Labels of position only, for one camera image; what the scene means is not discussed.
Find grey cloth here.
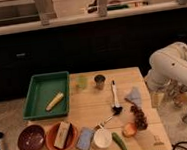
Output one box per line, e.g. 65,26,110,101
125,86,142,107

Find beige block in bowl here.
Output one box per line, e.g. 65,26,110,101
54,122,70,149

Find white handled spoon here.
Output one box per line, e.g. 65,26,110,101
111,80,121,109

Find blue sponge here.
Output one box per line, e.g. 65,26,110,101
75,127,94,150

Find light green cup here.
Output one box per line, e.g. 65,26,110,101
76,75,88,90

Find metal cup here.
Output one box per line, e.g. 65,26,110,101
94,75,106,90

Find spice bottles on floor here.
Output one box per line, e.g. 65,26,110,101
163,81,187,135

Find green plastic tray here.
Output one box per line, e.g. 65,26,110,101
23,71,70,120

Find dark purple bowl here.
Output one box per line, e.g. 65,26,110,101
17,125,45,150

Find bunch of dark grapes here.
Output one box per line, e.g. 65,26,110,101
131,105,148,130

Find white cup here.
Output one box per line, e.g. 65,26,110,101
92,129,112,149

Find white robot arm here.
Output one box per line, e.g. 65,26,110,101
145,41,187,107

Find orange bowl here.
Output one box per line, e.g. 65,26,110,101
45,123,78,150

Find orange fruit piece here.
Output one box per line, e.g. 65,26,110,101
122,123,137,137

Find green cucumber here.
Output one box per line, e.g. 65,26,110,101
111,132,127,150

